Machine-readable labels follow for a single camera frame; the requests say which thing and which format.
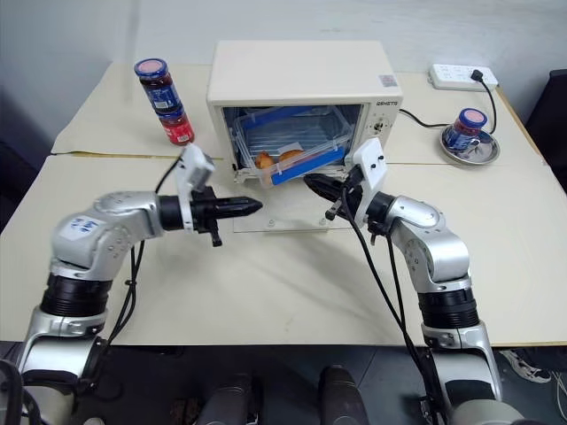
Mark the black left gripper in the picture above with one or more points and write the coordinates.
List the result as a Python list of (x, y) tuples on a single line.
[(204, 211)]

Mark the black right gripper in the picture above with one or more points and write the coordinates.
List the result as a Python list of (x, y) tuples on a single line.
[(350, 197)]

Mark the clear food container blue lid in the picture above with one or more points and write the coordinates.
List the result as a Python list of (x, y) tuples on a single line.
[(305, 159)]

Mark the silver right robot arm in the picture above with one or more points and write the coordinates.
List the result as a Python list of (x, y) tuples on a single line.
[(425, 234)]

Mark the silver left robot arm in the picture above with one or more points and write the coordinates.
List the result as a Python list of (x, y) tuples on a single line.
[(111, 221)]

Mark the glass toaster oven door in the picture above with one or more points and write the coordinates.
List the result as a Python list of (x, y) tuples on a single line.
[(292, 208)]

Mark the toaster oven control knob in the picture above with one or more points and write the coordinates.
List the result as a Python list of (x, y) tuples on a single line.
[(379, 127)]

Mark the cream toaster oven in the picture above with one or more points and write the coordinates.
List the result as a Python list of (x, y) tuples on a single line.
[(301, 75)]

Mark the long golden bread piece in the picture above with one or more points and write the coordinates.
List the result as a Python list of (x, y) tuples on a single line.
[(291, 155)]

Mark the small golden bread piece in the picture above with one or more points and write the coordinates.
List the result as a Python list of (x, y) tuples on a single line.
[(264, 160)]

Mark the red label jam jar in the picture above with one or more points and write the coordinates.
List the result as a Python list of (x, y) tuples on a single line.
[(178, 128)]

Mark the blue label jam jar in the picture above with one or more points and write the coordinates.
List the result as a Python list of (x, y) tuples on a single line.
[(467, 128), (160, 88)]

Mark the round metal plate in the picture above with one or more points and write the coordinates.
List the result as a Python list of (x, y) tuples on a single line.
[(485, 150)]

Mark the white power strip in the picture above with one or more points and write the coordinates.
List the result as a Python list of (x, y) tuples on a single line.
[(452, 77)]

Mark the black power plug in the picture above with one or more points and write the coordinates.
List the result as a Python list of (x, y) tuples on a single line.
[(477, 75)]

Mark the dark rounded shape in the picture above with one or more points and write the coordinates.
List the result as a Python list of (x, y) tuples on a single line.
[(230, 400), (343, 394)]

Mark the black chair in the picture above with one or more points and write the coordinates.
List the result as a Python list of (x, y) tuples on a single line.
[(549, 119)]

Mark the white and black shoe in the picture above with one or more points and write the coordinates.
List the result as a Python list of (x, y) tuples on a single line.
[(527, 365)]

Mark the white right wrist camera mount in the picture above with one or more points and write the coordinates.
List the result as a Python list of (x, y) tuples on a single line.
[(370, 164)]

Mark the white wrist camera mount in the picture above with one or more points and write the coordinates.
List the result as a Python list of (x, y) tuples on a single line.
[(195, 170), (370, 164)]

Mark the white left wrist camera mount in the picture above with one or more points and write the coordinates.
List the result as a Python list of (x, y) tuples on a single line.
[(195, 170)]

